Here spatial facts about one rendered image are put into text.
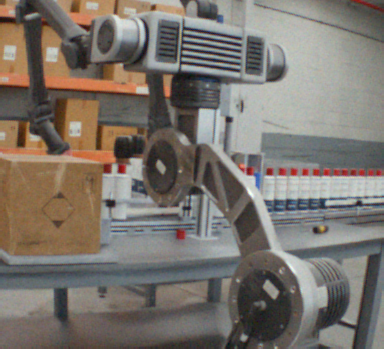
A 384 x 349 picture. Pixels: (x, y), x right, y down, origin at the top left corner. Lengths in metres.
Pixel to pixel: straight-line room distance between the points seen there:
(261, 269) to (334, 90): 8.50
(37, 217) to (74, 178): 0.16
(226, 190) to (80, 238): 0.54
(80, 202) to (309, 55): 7.73
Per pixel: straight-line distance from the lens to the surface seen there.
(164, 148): 1.66
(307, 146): 9.33
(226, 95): 2.39
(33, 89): 2.15
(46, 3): 1.92
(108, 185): 2.31
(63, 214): 1.81
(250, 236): 1.40
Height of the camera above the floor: 1.25
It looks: 3 degrees down
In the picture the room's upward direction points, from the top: 4 degrees clockwise
